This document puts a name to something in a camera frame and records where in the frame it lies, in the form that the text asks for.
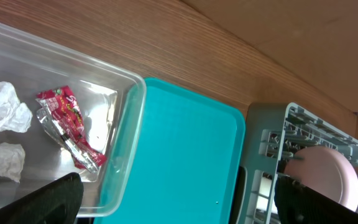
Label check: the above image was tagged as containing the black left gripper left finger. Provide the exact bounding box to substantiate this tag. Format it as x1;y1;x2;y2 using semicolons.
0;172;84;224

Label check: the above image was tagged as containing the cardboard backdrop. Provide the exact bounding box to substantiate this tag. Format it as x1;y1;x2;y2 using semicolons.
187;0;358;112

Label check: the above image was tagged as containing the teal serving tray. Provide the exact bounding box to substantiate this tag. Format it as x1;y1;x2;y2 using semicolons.
95;78;246;224

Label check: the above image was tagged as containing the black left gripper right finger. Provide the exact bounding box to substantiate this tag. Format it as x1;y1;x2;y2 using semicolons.
274;177;358;224

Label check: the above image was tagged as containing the clear plastic bin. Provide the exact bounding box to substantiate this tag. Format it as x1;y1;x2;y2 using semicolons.
0;23;146;217

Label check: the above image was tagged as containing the pink plate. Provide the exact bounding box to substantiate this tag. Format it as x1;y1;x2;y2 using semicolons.
284;146;358;212

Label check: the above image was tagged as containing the white napkin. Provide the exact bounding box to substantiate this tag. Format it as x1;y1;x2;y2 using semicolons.
0;82;32;183

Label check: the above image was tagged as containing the grey dishwasher rack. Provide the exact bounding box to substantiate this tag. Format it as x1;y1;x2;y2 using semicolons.
230;103;358;223

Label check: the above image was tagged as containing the cream plastic cup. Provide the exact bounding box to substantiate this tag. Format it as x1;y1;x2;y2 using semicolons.
256;177;272;212

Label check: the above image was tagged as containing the red snack wrapper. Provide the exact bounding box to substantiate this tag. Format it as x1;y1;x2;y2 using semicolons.
36;86;106;174

